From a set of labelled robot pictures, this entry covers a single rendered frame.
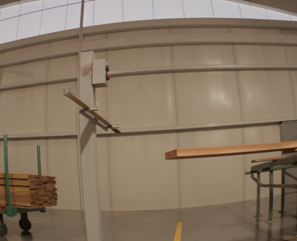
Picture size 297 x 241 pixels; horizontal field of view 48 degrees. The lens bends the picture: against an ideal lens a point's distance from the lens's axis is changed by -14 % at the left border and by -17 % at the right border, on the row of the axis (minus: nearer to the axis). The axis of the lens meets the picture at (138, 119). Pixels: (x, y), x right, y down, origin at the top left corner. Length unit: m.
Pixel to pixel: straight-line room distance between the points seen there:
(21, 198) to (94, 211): 2.63
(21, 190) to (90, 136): 2.65
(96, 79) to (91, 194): 0.49
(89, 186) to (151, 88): 8.75
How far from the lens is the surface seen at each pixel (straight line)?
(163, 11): 11.05
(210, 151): 2.43
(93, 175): 1.59
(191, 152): 2.38
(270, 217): 4.90
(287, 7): 11.66
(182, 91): 10.19
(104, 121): 1.73
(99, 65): 1.66
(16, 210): 4.24
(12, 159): 11.14
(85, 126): 1.62
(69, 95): 1.20
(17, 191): 4.20
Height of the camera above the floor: 0.71
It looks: 10 degrees up
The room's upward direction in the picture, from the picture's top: 2 degrees counter-clockwise
